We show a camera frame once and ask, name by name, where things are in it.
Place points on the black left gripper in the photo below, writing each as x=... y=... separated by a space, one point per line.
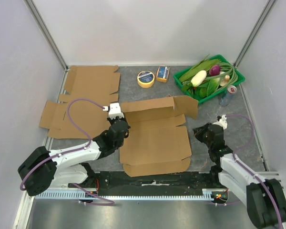
x=112 y=120

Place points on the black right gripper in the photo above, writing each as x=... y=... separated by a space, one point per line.
x=202 y=133

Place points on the brown cardboard box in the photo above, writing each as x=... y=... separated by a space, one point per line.
x=158 y=141

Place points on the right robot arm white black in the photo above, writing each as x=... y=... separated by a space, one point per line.
x=263 y=198

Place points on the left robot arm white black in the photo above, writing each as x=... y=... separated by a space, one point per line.
x=45 y=169

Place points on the green leafy vegetable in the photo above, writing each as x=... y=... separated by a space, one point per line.
x=185 y=78

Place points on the flat cardboard sheet on left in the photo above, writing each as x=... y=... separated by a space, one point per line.
x=87 y=88

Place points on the green plastic tray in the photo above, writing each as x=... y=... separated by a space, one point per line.
x=211 y=88

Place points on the brown mushroom toy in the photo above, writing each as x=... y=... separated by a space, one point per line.
x=225 y=80

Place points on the yellow tape roll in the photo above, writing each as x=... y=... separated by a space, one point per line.
x=145 y=79

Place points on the green long beans bundle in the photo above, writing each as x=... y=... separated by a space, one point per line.
x=226 y=68

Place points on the purple onion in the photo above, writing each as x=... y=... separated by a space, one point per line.
x=215 y=70

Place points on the yellow sponge block blue label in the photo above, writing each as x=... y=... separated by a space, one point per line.
x=162 y=74

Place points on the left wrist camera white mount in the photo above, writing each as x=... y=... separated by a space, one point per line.
x=114 y=111

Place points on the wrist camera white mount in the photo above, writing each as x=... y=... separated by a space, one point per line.
x=222 y=121
x=114 y=111

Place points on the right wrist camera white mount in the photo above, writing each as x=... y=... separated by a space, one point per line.
x=222 y=121

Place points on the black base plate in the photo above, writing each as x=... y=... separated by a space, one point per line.
x=118 y=182

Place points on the grey slotted cable duct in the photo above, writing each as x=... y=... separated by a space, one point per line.
x=205 y=195

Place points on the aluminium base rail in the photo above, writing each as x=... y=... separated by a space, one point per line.
x=39 y=181

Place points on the aluminium frame post right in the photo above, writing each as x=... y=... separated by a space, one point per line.
x=255 y=30

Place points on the aluminium frame post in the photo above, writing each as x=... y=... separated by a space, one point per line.
x=255 y=30
x=46 y=33

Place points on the aluminium frame post left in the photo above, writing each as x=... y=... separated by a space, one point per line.
x=46 y=33

